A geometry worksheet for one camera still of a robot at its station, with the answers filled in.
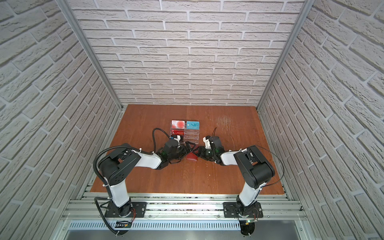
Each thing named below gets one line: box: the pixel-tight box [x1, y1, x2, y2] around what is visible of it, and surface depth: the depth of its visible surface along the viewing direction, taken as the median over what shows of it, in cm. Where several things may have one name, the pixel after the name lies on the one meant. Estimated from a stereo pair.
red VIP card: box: [171, 130, 185, 136], surface depth 100 cm
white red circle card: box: [171, 120, 185, 129], surface depth 100 cm
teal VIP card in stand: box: [186, 121, 200, 130], surface depth 99 cm
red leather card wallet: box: [186, 152, 198, 161], surface depth 91 cm
